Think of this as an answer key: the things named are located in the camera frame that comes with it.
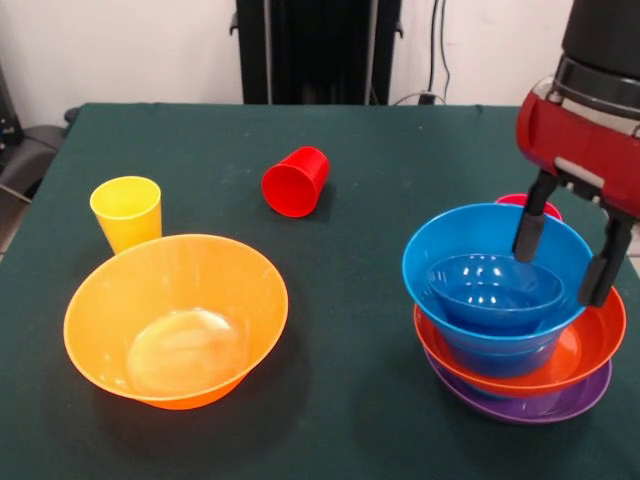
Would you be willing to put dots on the red cup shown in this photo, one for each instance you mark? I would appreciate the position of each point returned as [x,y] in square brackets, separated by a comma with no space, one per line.
[292,190]

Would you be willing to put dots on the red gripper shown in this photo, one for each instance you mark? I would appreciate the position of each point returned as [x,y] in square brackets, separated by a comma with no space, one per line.
[575,145]

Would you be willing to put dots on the pink-red cup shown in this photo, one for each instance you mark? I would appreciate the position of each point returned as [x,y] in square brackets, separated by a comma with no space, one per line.
[510,200]

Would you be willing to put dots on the shallow purple bowl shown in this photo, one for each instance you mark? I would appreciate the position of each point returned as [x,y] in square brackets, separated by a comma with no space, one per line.
[525,412]

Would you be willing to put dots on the small dark blue bowl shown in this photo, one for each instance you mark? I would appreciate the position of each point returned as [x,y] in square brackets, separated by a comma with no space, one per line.
[495,295]

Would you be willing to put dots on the large orange bowl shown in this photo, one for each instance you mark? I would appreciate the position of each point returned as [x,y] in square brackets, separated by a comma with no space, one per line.
[175,280]

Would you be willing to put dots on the black chair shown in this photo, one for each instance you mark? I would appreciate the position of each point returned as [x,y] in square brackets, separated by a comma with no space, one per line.
[27,155]

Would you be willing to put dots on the dark green tablecloth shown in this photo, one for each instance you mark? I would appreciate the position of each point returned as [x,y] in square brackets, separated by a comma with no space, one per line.
[350,440]

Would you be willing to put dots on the yellow cup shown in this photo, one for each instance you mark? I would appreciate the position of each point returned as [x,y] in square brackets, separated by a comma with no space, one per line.
[125,215]

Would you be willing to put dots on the large blue bowl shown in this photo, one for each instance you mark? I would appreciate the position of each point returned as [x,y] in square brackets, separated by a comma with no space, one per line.
[450,235]

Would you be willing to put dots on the straight-walled teal blue bowl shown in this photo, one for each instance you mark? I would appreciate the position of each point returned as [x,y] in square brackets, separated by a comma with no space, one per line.
[500,362]

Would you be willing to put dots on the shallow red-orange bowl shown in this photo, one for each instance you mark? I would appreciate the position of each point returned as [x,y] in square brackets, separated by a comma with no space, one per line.
[595,345]

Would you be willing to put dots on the black table clamp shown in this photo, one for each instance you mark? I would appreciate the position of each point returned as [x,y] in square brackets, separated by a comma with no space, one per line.
[70,115]

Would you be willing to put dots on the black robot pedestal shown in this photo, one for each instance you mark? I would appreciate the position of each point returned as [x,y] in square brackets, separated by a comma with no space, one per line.
[310,50]

